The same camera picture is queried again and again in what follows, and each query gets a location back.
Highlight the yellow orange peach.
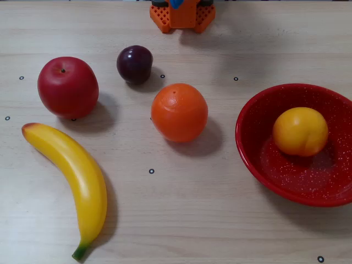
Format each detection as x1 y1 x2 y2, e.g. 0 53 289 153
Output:
272 107 329 157

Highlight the orange robot base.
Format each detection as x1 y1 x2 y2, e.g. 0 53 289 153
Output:
149 0 217 35

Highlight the red speckled enamel bowl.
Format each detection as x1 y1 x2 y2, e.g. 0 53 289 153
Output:
235 83 352 208

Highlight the dark purple plum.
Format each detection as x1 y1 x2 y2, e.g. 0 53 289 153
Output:
116 45 154 85

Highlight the orange fruit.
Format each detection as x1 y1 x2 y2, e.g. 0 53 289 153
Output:
150 82 209 144

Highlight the red apple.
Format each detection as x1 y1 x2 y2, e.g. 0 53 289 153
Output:
37 56 100 119

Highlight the yellow banana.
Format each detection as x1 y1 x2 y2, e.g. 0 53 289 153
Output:
21 122 108 262

